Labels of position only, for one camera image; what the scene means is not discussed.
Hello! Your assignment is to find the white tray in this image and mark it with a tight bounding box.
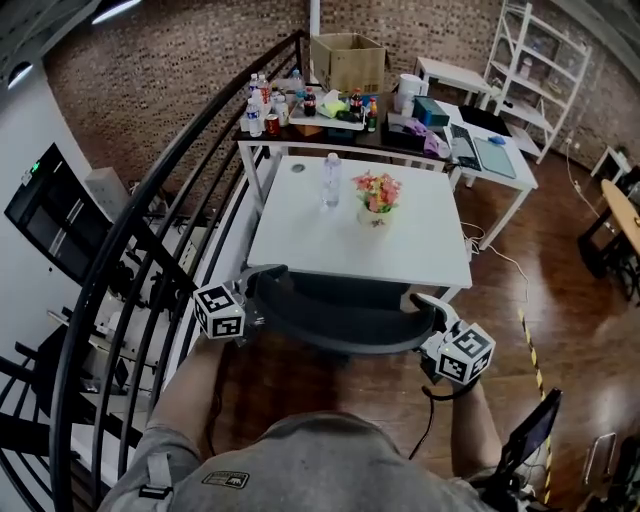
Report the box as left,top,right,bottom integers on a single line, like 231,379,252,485
288,97,369,132

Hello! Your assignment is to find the black mesh office chair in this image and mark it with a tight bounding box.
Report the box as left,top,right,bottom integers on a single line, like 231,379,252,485
247,264,435,357

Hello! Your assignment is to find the black metal railing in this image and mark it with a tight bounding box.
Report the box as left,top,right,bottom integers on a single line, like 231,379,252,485
0,28,309,512

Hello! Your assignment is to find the white wall box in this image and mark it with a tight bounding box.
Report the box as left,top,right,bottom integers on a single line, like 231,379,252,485
83,167,131,224

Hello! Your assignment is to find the white square desk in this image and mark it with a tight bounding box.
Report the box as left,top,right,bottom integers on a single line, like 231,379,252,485
246,154,474,304

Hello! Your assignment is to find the white shelf rack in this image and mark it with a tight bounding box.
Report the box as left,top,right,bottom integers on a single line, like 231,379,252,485
482,0,594,165

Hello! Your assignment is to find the round wooden table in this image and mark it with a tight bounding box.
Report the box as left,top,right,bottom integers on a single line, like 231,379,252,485
577,178,640,281

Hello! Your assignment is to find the round ceiling lamp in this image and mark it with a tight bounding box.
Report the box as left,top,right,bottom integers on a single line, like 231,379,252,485
7,62,35,91

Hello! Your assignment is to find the small white table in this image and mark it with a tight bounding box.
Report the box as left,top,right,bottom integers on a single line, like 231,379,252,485
414,56,496,109

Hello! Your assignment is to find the green cutting mat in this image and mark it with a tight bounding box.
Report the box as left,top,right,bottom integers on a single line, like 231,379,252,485
472,136,517,180

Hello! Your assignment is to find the white wall cable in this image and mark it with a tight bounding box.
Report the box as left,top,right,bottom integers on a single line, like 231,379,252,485
564,139,604,216

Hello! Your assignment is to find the green tissue pack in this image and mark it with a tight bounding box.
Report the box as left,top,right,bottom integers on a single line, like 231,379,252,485
317,89,349,119

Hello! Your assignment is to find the person's right forearm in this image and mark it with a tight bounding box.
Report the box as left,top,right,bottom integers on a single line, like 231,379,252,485
449,382,504,479

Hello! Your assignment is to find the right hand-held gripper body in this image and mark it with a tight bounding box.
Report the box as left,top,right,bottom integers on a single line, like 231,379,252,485
418,316,496,387

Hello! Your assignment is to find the person's left forearm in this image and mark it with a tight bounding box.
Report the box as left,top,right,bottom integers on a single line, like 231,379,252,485
159,337,246,436

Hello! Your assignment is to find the flower pot with colourful flowers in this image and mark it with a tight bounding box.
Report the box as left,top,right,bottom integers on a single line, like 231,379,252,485
351,169,403,230

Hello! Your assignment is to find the purple cloth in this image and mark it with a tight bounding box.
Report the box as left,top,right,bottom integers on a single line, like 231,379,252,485
402,117,451,156

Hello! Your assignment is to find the yellow black floor tape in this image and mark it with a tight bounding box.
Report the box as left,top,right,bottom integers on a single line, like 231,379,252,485
517,307,554,504

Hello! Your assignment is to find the cardboard box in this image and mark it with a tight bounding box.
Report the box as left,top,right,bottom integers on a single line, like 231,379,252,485
310,32,389,97

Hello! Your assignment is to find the ceiling strip light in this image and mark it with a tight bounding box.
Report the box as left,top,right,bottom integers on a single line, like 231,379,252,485
91,0,144,25

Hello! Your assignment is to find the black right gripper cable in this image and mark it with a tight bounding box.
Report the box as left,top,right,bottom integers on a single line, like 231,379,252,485
408,384,484,461

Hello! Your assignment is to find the black double door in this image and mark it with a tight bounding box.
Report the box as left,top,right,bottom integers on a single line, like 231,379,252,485
3,142,114,286

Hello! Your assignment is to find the dark-topped table with white legs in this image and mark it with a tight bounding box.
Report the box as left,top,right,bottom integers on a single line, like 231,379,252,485
233,92,451,201

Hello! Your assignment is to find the teal box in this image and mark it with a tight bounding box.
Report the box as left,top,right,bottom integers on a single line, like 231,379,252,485
413,96,452,129

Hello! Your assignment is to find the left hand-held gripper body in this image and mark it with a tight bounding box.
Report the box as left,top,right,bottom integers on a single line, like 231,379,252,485
193,276,267,347

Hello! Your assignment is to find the metal tube frame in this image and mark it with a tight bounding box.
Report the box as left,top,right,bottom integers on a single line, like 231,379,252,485
581,432,619,486

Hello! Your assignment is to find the clear water bottle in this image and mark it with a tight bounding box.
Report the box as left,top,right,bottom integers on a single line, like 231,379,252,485
320,152,344,211

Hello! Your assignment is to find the person's grey shirt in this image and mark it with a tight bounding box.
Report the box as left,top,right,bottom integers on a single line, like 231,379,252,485
97,412,501,512

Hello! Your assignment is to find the white paper roll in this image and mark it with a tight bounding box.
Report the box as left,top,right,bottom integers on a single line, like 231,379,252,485
397,73,430,114

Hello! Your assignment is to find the black monitor on stand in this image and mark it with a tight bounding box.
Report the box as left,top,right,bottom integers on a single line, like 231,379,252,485
492,387,564,496

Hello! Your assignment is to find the white rectangular desk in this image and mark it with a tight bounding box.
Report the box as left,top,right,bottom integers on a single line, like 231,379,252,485
434,99,540,251

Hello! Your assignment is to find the white side table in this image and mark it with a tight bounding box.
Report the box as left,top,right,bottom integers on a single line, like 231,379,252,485
589,145,634,184

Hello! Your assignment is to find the white power cable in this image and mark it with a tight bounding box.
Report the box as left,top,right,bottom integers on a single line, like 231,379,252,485
459,219,531,306

